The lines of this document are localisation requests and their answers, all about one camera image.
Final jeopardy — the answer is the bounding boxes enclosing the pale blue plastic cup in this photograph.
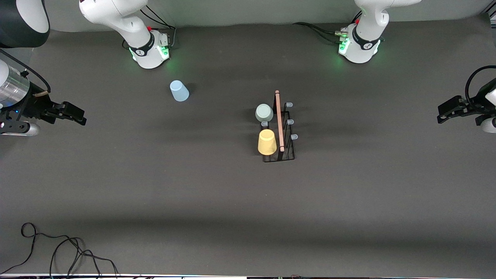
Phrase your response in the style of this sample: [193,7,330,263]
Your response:
[170,80,190,102]

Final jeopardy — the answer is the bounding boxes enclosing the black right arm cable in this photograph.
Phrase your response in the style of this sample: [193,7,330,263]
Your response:
[0,48,52,93]

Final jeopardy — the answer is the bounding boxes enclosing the black wire cup holder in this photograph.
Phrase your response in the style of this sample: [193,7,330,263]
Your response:
[259,90,299,163]

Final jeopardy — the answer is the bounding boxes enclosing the yellow plastic cup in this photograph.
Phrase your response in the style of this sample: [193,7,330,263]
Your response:
[258,129,277,156]

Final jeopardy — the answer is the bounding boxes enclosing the thin black loose cable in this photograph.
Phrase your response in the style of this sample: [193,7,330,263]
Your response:
[0,222,121,277]

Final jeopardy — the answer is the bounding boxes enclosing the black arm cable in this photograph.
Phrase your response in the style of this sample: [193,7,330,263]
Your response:
[0,48,52,93]
[465,65,496,107]

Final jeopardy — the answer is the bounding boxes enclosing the black arm base cables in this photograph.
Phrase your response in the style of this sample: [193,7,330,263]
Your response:
[122,4,177,49]
[293,22,349,43]

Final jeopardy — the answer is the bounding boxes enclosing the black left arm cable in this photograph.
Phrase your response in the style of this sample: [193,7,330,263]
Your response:
[465,65,496,107]

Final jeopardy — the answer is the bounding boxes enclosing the black left arm base cables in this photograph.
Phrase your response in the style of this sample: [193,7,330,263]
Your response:
[293,22,349,43]

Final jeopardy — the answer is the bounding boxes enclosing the pale green plastic cup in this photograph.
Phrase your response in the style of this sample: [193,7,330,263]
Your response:
[255,103,274,122]

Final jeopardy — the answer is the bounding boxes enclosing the dark grey table mat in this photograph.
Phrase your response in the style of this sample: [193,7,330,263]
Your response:
[0,14,496,276]

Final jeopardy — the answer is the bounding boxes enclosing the black right arm base cables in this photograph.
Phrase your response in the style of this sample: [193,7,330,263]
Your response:
[122,4,177,49]

